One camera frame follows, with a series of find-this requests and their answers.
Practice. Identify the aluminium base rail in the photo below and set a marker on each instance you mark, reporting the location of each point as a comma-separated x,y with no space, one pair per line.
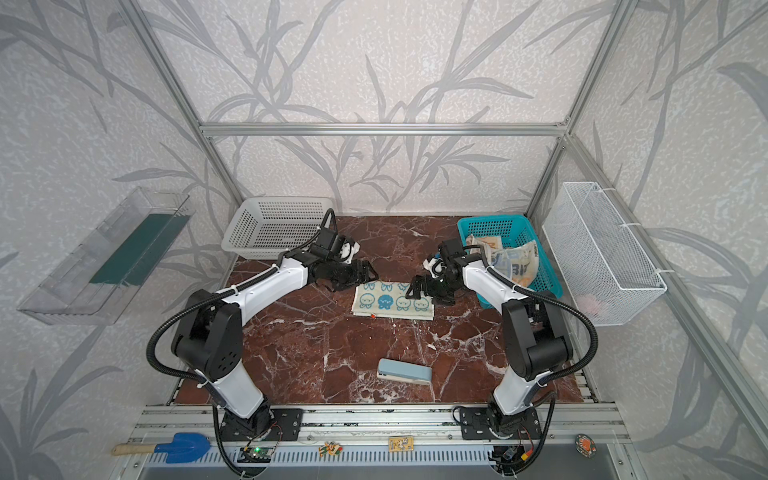
370,424

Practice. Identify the light blue stapler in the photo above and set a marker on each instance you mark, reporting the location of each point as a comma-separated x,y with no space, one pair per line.
404,372

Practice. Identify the white wire mesh basket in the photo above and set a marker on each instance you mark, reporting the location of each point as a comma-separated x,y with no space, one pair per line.
598,253

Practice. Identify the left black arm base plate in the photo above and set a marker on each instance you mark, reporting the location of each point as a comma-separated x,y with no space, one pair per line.
282,423

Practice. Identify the round orange circuit board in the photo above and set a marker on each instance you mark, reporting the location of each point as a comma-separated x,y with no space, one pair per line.
585,445

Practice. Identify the green microcontroller board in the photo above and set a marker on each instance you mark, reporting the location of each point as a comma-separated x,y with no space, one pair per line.
255,455

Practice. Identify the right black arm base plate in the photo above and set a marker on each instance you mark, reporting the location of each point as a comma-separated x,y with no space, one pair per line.
485,423

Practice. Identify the small yellow circuit board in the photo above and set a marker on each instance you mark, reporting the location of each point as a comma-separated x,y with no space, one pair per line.
401,444

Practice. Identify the blue toy shovel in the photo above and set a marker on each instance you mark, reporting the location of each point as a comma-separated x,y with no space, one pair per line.
183,448

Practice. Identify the small colourful connector bundle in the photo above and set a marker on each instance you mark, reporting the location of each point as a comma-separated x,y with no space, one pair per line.
330,449

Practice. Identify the clear plastic wall tray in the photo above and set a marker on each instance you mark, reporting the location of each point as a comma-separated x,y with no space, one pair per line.
96,282

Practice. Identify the blue bunny pattern towel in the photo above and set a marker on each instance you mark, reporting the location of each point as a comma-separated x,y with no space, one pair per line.
388,300

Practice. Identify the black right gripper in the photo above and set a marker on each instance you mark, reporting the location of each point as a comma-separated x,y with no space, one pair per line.
433,285

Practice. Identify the blue rabbit print towel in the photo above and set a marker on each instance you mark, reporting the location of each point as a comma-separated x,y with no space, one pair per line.
519,264

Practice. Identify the right controller board with wires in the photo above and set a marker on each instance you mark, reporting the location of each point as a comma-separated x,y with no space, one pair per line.
511,460

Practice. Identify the pink object in wire basket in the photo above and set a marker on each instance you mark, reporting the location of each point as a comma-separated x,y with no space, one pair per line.
591,306

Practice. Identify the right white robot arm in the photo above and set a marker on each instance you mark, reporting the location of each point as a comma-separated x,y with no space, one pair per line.
545,339

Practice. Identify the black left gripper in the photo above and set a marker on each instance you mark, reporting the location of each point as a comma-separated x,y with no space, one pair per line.
349,273

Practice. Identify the orange rabbit print towel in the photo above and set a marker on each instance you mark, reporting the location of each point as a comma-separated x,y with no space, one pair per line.
489,244

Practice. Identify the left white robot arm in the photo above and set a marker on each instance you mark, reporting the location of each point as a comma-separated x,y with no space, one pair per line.
204,342

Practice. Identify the white perforated plastic basket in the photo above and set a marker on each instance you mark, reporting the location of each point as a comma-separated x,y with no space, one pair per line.
262,227

